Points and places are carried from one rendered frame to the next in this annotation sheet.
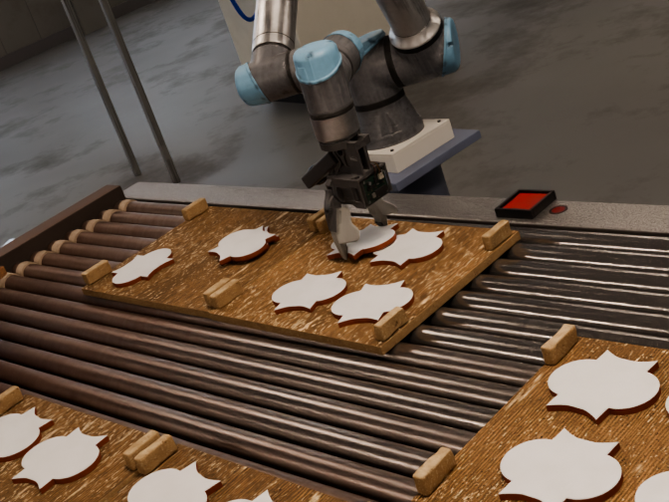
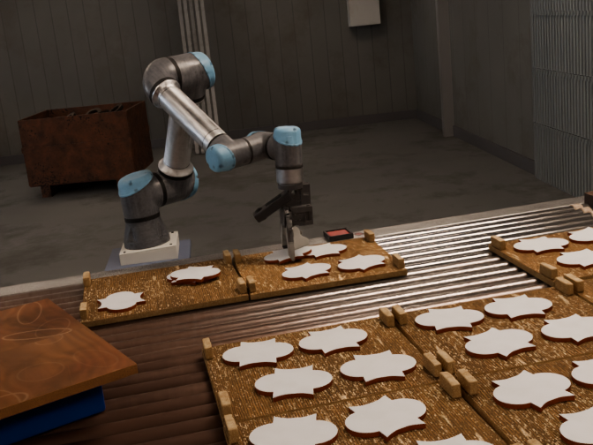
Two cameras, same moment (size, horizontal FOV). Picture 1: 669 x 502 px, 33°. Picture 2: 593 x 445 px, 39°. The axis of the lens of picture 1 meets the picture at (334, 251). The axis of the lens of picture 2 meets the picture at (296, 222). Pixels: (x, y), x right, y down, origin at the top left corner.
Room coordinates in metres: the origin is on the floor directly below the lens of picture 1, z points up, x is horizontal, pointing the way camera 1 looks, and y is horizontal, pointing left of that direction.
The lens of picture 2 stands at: (0.70, 1.91, 1.62)
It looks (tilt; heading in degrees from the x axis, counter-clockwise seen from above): 14 degrees down; 298
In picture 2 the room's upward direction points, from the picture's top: 6 degrees counter-clockwise
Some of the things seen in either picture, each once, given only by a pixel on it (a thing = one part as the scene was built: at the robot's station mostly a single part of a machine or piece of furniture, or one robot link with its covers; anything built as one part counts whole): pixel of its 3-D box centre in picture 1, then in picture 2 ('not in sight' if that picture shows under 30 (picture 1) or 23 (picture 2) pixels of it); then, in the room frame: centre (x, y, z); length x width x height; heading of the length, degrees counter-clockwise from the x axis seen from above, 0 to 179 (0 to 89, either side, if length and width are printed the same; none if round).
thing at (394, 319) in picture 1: (390, 323); (398, 260); (1.45, -0.04, 0.95); 0.06 x 0.02 x 0.03; 128
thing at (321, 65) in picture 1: (323, 78); (287, 147); (1.76, -0.08, 1.25); 0.09 x 0.08 x 0.11; 157
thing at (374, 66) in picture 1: (370, 66); (139, 193); (2.40, -0.21, 1.08); 0.13 x 0.12 x 0.14; 67
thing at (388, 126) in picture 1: (384, 116); (144, 228); (2.39, -0.21, 0.96); 0.15 x 0.15 x 0.10
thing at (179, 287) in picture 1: (209, 256); (161, 290); (2.02, 0.23, 0.93); 0.41 x 0.35 x 0.02; 39
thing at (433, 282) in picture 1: (360, 276); (315, 265); (1.69, -0.03, 0.93); 0.41 x 0.35 x 0.02; 38
